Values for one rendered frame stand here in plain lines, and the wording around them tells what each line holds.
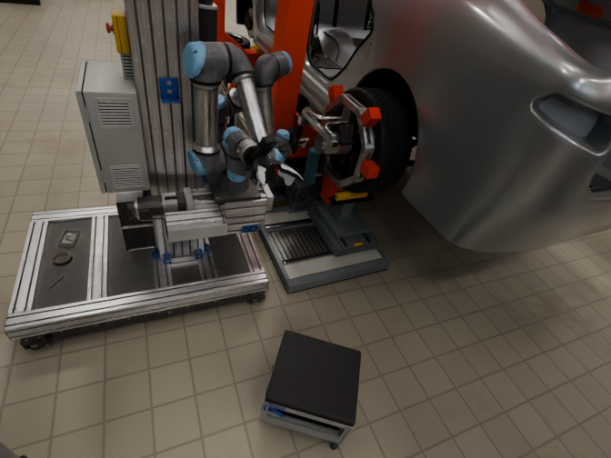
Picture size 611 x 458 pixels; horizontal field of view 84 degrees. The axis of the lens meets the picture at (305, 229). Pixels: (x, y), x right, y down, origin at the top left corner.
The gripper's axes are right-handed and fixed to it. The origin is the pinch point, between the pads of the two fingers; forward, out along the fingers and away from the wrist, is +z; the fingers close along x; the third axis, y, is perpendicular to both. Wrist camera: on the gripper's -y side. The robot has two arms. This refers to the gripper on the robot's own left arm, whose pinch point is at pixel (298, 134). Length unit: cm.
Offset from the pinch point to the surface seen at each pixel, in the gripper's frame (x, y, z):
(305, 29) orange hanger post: -13, -55, 17
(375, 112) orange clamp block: 43, -32, -9
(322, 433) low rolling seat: 77, 68, -133
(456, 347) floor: 143, 83, -44
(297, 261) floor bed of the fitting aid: 26, 77, -32
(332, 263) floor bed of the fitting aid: 48, 75, -22
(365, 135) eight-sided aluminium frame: 42.4, -18.4, -12.3
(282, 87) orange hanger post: -19.5, -21.6, 10.3
